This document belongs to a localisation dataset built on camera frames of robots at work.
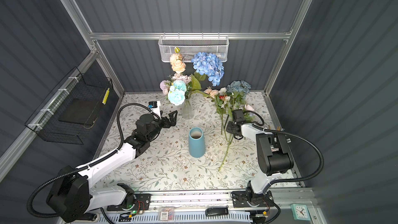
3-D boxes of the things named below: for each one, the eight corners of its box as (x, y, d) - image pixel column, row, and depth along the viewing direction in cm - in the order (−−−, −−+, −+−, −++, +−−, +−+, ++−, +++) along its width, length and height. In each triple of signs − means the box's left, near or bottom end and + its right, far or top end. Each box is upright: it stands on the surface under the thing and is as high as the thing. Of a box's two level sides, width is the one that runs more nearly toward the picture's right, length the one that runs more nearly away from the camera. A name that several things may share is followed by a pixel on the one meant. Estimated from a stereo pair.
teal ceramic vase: (191, 159, 89) (188, 142, 72) (191, 145, 94) (189, 127, 78) (204, 159, 89) (204, 142, 72) (204, 145, 94) (204, 127, 78)
